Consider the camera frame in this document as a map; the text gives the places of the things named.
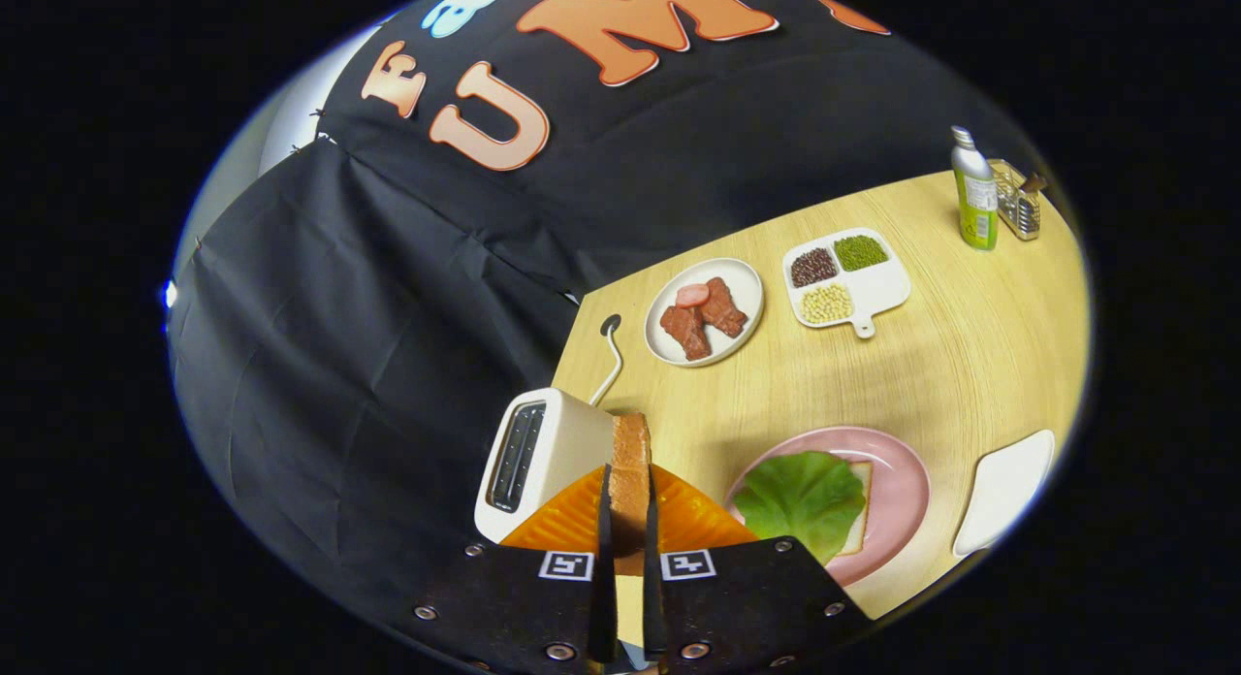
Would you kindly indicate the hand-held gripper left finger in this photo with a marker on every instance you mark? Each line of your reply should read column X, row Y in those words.
column 607, row 559

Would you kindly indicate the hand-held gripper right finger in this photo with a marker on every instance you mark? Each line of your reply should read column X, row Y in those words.
column 652, row 559

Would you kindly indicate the toasted bread slice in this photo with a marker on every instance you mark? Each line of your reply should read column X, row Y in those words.
column 630, row 471

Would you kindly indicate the green lettuce leaf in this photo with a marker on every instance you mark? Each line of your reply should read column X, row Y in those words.
column 800, row 500

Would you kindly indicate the white toaster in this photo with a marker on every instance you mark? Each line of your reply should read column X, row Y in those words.
column 572, row 442

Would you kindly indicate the white bread slice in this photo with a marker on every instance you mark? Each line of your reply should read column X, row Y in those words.
column 859, row 510

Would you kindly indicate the brown meat piece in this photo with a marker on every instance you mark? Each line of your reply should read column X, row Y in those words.
column 686, row 334
column 723, row 308

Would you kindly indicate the pink round plate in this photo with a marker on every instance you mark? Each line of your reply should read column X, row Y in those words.
column 897, row 500

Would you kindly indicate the pink sausage slice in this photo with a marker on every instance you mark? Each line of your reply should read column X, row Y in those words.
column 693, row 296

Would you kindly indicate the white oval plate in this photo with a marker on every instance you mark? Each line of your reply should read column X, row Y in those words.
column 747, row 287

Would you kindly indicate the pile of yellow soybeans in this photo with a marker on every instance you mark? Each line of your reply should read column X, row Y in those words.
column 827, row 304

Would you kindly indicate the black backdrop cloth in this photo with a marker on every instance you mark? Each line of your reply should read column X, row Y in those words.
column 388, row 316

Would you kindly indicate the pile of dark red beans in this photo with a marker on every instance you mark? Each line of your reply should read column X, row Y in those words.
column 813, row 267

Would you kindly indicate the white divided dish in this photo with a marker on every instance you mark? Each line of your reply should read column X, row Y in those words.
column 877, row 289

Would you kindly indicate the white square plate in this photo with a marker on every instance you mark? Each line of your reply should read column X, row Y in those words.
column 1008, row 491

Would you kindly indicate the pile of green mung beans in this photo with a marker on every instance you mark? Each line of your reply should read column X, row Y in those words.
column 860, row 252

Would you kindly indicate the silver bottle with green label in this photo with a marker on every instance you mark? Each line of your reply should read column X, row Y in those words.
column 977, row 200

